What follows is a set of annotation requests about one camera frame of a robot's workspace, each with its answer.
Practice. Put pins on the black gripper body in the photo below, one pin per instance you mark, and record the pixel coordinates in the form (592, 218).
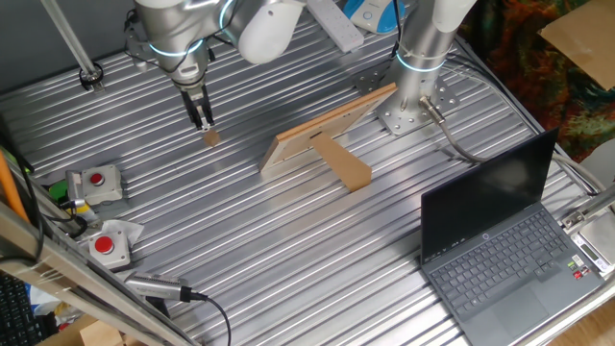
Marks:
(192, 89)

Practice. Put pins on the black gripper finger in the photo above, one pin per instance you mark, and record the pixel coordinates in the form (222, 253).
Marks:
(207, 115)
(193, 113)

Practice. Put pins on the small wooden cube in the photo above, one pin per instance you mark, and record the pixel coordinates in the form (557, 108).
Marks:
(211, 138)

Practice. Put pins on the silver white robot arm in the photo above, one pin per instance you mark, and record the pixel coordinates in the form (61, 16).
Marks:
(269, 29)

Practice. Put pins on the grey box flat red button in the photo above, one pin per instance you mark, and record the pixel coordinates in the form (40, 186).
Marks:
(101, 185)

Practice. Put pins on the aluminium pole with black foot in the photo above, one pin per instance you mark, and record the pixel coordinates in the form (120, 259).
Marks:
(72, 43)

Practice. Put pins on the yellow box green button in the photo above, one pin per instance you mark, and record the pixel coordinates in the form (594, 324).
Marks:
(57, 190)

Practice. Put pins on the white power strip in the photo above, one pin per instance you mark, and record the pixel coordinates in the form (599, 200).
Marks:
(336, 24)

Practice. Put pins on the grey box red mushroom button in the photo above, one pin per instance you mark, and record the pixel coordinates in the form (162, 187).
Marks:
(109, 250)

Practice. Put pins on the blue and white device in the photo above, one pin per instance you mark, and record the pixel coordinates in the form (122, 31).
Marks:
(372, 14)

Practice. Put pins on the orange rod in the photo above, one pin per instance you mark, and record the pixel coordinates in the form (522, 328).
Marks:
(9, 187)

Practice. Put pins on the brown cardboard box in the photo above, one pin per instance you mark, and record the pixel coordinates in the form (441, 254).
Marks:
(91, 334)

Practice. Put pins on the black keyboard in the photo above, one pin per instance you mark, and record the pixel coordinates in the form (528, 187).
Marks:
(19, 317)

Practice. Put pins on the colourful patterned cloth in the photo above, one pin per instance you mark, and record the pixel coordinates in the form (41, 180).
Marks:
(519, 62)

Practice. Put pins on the dark grey laptop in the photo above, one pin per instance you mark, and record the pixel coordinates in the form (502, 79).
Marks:
(504, 259)

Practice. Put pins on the flat cardboard sheet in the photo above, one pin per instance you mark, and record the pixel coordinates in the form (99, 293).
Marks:
(583, 38)

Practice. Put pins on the silver digital scale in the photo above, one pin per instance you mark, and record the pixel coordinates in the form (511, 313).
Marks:
(596, 240)

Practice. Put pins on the wooden picture frame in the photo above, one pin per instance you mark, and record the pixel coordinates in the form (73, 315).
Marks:
(312, 137)

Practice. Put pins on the silver camera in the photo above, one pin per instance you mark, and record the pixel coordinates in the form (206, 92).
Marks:
(156, 287)

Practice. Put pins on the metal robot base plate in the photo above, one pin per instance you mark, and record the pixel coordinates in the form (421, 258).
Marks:
(408, 120)

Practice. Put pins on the aluminium frame bar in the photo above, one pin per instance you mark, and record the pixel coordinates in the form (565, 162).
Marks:
(72, 283)

